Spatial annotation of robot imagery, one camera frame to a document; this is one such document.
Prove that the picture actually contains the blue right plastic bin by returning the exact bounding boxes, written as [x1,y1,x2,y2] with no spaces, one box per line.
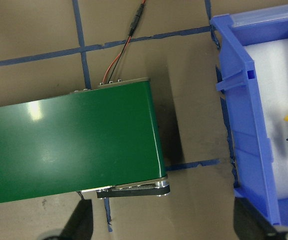
[210,4,288,226]

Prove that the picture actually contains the white foam pad right bin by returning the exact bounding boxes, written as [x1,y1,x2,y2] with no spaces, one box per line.
[245,39,288,199]

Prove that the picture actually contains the green conveyor belt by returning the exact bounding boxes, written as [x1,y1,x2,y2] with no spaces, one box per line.
[0,77,167,203]

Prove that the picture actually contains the red black conveyor wires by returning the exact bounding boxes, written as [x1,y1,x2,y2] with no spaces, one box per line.
[101,0,148,85]

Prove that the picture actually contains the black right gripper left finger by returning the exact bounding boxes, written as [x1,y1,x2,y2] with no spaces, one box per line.
[58,199,94,240]

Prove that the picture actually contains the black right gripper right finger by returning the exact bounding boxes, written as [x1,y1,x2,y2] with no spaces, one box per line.
[233,197,278,240]

